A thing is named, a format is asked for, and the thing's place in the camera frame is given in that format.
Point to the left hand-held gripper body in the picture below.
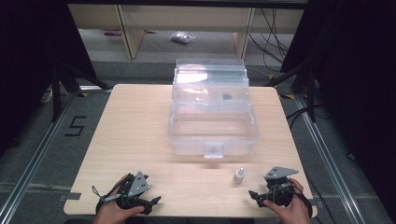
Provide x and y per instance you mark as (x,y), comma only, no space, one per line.
(138,185)

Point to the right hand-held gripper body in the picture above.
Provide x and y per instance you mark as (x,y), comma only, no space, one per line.
(280,186)

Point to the small white dropper bottle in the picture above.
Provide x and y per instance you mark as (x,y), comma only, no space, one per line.
(238,176)

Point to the clear plastic storage box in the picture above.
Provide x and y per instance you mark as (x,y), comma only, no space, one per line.
(214,146)

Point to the person's right hand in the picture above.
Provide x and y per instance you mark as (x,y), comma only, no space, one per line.
(289,213)

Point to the person's left hand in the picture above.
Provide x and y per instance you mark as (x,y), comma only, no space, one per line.
(113,213)

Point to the black metal stand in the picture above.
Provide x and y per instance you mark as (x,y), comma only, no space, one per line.
(309,93)
(56,93)

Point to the black curtain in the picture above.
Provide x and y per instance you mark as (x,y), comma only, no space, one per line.
(358,77)
(28,62)

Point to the wooden shelf unit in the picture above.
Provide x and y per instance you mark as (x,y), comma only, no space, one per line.
(134,34)

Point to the clear plastic bag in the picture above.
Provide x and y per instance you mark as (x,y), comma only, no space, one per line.
(183,37)

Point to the metal floor rail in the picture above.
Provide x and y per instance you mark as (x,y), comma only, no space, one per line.
(330,161)
(31,161)

